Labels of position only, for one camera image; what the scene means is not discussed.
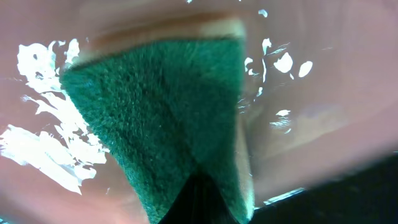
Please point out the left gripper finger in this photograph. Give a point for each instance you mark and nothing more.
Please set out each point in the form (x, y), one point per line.
(200, 197)

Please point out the green and yellow sponge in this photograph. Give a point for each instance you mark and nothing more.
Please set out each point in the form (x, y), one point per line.
(164, 100)

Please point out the black tray with maroon liner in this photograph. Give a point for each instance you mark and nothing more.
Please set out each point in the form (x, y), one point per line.
(320, 105)

